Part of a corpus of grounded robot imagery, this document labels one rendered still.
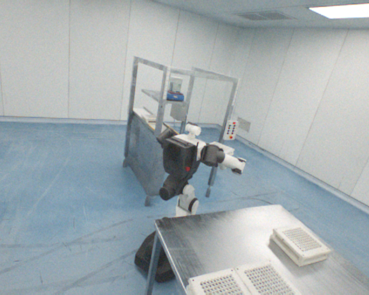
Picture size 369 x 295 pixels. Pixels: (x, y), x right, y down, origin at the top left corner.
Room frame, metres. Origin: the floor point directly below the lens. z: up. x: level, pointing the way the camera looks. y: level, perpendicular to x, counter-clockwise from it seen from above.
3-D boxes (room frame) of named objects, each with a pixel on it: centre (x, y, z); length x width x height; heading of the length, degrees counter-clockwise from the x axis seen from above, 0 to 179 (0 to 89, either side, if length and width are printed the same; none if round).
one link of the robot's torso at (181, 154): (1.75, 0.00, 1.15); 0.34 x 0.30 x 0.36; 59
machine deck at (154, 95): (2.98, 0.38, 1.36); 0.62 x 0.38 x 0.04; 32
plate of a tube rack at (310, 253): (1.24, -0.83, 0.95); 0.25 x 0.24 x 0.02; 118
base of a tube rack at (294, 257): (1.24, -0.83, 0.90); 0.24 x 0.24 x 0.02; 28
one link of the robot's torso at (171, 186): (1.73, 0.01, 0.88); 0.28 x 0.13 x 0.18; 149
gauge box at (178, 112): (2.88, 0.16, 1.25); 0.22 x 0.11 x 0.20; 32
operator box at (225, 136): (3.10, -0.56, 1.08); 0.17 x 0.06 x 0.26; 122
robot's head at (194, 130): (1.80, -0.04, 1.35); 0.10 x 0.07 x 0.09; 59
